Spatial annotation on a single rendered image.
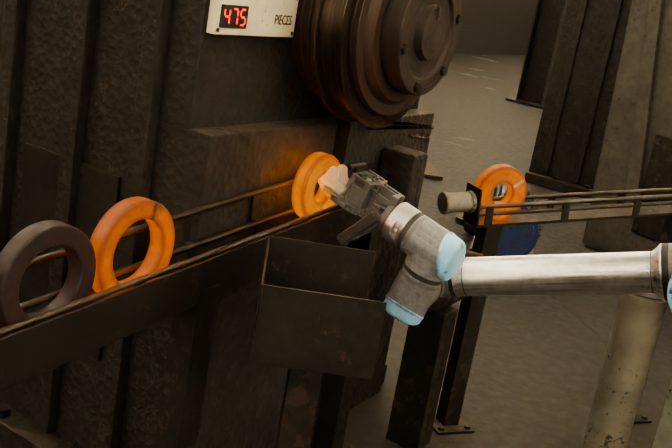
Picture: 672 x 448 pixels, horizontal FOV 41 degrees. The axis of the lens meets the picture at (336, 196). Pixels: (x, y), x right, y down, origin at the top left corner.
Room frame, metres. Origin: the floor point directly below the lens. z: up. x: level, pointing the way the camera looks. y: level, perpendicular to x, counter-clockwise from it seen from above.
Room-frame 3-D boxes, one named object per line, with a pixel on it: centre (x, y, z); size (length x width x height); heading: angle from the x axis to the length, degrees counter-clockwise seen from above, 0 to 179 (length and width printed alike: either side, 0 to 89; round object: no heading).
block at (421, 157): (2.27, -0.15, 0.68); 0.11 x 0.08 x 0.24; 59
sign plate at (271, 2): (1.83, 0.22, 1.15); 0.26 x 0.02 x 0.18; 149
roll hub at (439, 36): (2.02, -0.13, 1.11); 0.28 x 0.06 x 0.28; 149
